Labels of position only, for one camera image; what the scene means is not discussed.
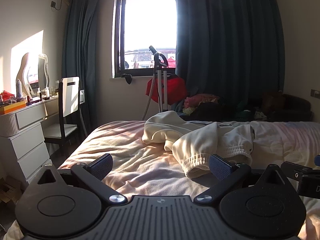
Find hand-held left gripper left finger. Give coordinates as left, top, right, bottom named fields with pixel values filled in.
left=37, top=153, right=128, bottom=204

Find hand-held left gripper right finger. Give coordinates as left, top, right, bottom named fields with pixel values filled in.
left=194, top=154, right=288, bottom=204

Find pile of mixed clothes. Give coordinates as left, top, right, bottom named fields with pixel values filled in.
left=175, top=93, right=269, bottom=122

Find dark sofa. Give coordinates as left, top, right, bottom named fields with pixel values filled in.
left=175, top=91, right=314, bottom=123

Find white dressing table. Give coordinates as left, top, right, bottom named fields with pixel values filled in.
left=0, top=96, right=60, bottom=188

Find red garment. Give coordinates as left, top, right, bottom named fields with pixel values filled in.
left=146, top=73, right=187, bottom=105

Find white garment steamer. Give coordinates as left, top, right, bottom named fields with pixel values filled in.
left=141, top=45, right=169, bottom=120

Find row of cosmetic bottles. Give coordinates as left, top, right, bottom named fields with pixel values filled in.
left=26, top=80, right=60, bottom=103

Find flattened brown cardboard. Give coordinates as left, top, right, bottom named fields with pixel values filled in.
left=0, top=176, right=23, bottom=205

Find orange box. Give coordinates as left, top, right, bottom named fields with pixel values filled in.
left=0, top=101, right=27, bottom=115

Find wavy framed mirror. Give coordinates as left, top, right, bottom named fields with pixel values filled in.
left=16, top=52, right=50, bottom=98

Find dark teal curtain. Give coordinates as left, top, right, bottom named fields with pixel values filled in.
left=61, top=0, right=120, bottom=135
left=174, top=0, right=285, bottom=105

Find red plastic bag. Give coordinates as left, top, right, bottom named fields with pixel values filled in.
left=0, top=90, right=15, bottom=102

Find dark framed window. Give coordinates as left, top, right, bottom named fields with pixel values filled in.
left=112, top=0, right=178, bottom=79

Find white chair with black frame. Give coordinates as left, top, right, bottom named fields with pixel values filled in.
left=44, top=77, right=87, bottom=157

